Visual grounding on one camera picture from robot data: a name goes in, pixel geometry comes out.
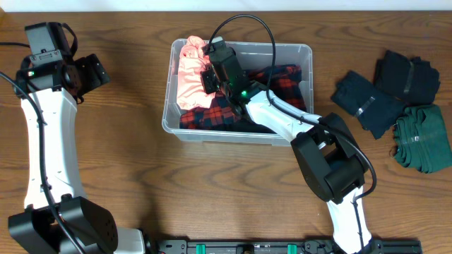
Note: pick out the navy garment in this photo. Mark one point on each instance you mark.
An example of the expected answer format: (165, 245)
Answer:
(375, 110)

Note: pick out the pink garment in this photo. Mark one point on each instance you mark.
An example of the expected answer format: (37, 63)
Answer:
(192, 61)

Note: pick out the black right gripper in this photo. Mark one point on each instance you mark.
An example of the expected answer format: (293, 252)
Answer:
(207, 82)

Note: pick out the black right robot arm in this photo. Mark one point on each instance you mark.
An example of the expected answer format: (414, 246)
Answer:
(330, 161)

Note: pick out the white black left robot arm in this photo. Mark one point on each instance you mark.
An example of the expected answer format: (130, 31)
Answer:
(58, 217)

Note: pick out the dark green folded garment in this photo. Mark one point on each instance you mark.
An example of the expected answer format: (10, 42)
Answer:
(421, 139)

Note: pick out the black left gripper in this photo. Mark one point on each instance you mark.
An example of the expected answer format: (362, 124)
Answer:
(93, 70)

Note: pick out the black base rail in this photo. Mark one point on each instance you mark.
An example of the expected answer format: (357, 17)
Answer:
(312, 246)

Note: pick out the black garment with band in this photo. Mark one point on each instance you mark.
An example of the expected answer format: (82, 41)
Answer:
(413, 81)

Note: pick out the clear plastic storage bin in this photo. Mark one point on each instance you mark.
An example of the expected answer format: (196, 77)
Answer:
(251, 56)

